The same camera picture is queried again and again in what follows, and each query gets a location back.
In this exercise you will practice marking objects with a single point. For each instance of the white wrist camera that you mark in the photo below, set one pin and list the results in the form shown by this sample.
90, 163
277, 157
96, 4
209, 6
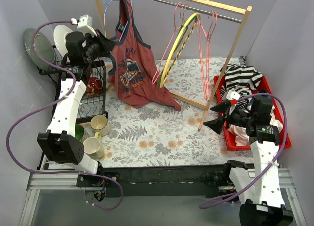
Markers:
231, 96
84, 25

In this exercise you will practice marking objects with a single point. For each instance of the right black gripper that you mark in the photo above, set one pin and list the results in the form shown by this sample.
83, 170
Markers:
228, 116

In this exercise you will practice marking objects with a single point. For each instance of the cream enamel mug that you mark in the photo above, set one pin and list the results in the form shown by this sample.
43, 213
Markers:
100, 123

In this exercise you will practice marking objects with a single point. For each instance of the black white striped garment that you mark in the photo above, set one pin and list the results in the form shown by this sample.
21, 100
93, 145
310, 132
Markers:
241, 79

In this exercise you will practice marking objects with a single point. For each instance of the green inside mug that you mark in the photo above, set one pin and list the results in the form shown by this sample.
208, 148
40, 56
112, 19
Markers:
79, 132

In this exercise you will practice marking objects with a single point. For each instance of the pink notched hanger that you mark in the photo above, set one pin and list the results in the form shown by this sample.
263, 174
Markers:
184, 47

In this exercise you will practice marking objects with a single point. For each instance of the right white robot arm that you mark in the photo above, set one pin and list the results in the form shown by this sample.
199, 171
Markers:
261, 200

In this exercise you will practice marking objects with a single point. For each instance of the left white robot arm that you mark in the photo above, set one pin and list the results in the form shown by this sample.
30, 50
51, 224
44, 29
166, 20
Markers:
58, 143

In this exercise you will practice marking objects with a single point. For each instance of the pale green mug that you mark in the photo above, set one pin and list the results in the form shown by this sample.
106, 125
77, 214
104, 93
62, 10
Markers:
93, 146

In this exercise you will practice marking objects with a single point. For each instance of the light blue wire hanger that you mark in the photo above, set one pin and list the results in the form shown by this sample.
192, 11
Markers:
109, 12

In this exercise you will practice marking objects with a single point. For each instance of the red tank top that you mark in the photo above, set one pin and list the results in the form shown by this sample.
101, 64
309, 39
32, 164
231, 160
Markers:
133, 65

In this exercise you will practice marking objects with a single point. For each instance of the black wire dish rack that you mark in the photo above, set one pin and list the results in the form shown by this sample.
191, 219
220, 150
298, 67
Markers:
90, 105

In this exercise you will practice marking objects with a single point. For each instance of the white cloth in bin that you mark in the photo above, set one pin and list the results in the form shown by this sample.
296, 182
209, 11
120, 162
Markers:
242, 139

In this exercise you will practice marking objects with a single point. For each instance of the red floral bowl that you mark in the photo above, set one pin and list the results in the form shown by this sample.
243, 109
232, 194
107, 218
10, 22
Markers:
94, 86

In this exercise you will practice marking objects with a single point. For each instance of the grey green plate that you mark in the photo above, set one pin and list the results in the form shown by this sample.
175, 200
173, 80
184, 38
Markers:
42, 46

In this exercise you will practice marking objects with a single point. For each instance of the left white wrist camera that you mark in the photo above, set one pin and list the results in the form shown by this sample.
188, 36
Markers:
84, 25

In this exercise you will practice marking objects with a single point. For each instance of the floral table mat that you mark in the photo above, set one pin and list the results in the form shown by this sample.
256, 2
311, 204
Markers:
156, 135

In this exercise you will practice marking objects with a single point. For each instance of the white plate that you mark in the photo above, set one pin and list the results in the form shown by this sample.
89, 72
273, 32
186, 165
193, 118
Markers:
59, 35

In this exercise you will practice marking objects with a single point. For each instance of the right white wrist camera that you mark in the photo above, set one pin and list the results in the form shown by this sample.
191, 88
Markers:
231, 96

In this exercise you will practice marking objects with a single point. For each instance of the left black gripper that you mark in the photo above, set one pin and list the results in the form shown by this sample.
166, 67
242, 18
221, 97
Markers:
98, 42

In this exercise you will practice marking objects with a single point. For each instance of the yellow plastic hanger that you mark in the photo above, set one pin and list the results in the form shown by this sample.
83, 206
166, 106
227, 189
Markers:
176, 44

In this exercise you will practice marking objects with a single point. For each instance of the green velvet hanger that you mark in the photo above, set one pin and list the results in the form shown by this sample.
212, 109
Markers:
181, 44

